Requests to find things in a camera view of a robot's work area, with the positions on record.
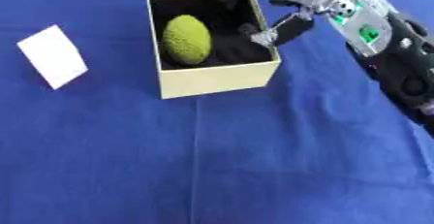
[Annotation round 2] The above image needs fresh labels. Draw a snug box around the tan cardboard box black inside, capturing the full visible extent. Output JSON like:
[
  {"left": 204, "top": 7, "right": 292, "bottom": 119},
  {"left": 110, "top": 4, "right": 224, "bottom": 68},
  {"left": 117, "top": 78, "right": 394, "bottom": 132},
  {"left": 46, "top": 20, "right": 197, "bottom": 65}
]
[{"left": 143, "top": 0, "right": 284, "bottom": 100}]

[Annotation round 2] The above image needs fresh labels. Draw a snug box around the green bumpy toy fruit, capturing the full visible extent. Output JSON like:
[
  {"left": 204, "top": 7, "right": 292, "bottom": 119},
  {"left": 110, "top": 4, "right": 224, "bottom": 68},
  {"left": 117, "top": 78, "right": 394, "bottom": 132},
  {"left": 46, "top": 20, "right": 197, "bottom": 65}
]
[{"left": 161, "top": 14, "right": 214, "bottom": 67}]

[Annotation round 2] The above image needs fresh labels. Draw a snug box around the white rectangular block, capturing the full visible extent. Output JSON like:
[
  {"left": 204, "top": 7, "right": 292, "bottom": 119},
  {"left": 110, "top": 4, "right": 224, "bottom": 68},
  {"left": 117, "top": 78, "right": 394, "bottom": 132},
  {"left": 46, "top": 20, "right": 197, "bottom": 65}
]
[{"left": 15, "top": 24, "right": 90, "bottom": 91}]

